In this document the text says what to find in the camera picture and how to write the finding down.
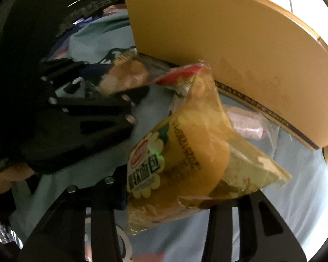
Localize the yellow bread packet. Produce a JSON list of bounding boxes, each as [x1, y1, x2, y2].
[[125, 62, 293, 237]]

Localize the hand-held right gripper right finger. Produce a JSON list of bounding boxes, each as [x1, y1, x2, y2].
[[207, 188, 308, 262]]

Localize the clear pastry packet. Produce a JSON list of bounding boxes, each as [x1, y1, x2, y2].
[[99, 54, 179, 97]]

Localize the person's left hand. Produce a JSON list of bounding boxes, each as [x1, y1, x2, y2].
[[0, 160, 37, 195]]

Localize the teal printed tablecloth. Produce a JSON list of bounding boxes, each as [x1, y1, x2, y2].
[[9, 9, 328, 262]]

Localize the pink patterned cloth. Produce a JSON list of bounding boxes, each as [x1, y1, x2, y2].
[[102, 4, 127, 16]]

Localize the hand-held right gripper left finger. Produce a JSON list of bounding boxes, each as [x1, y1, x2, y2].
[[16, 166, 129, 262]]

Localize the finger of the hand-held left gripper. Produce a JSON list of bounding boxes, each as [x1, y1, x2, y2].
[[47, 86, 151, 159], [39, 58, 105, 99]]

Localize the yellow cardboard box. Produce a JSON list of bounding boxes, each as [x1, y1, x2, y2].
[[122, 0, 328, 152]]

